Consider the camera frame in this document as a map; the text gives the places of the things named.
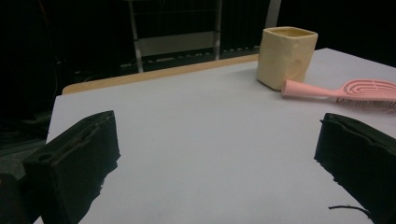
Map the pink hairbrush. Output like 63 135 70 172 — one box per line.
280 77 396 113

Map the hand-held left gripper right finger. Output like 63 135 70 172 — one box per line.
313 112 396 224

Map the wooden table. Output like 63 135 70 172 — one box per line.
61 53 260 96

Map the white table cover sheet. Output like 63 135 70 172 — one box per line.
32 47 396 224

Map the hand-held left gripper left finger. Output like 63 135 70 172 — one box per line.
21 110 121 224

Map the small wooden box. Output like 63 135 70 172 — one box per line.
255 26 319 91

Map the grey metal stand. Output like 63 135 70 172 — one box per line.
125 0 223 74

